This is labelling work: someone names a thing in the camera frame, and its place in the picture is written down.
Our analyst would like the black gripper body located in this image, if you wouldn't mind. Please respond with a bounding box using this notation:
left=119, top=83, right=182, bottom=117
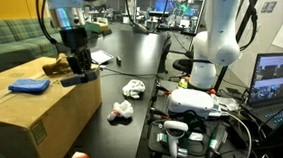
left=59, top=27, right=91, bottom=58

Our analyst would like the brown plush moose toy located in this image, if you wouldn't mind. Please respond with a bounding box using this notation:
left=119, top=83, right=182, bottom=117
left=41, top=52, right=73, bottom=77

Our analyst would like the blue sponge cloth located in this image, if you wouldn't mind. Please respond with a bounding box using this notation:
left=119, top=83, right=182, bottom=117
left=7, top=75, right=52, bottom=97

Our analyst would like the plain white cloth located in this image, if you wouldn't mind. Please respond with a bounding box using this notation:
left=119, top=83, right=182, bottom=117
left=121, top=78, right=148, bottom=101

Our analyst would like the white cloth with red patch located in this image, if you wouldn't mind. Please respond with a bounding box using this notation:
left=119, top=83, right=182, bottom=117
left=105, top=99, right=135, bottom=122

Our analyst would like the large cardboard box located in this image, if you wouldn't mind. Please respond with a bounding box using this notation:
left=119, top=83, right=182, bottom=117
left=0, top=52, right=107, bottom=158

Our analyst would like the white notebook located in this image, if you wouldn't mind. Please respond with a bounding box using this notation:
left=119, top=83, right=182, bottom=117
left=89, top=49, right=115, bottom=66

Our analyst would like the green plaid sofa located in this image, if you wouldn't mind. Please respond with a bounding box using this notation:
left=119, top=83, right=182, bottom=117
left=0, top=14, right=72, bottom=78

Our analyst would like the blue background monitor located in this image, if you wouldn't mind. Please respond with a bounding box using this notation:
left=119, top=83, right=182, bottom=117
left=152, top=0, right=179, bottom=15

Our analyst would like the black office chair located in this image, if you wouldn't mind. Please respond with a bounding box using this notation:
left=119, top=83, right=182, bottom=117
left=171, top=48, right=197, bottom=78

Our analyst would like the yellow bottle with orange cap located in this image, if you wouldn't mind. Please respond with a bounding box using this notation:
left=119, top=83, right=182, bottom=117
left=175, top=76, right=191, bottom=91

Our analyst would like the white VR headset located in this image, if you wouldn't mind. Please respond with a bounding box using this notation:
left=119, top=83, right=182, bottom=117
left=165, top=85, right=221, bottom=122

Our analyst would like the white VR controller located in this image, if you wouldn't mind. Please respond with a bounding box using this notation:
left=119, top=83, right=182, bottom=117
left=162, top=119, right=192, bottom=158

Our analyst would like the black stand pole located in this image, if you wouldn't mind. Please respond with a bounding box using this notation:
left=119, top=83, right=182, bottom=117
left=207, top=0, right=275, bottom=92

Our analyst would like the black equipment tray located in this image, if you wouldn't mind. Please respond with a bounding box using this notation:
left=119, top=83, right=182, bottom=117
left=147, top=116, right=236, bottom=158

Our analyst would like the open black laptop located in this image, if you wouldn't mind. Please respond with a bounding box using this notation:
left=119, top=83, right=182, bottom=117
left=236, top=51, right=283, bottom=151

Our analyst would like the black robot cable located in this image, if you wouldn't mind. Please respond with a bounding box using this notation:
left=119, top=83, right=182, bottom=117
left=35, top=0, right=62, bottom=47

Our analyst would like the grey wall switch plate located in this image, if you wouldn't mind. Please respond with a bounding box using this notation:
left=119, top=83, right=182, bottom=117
left=259, top=0, right=278, bottom=14

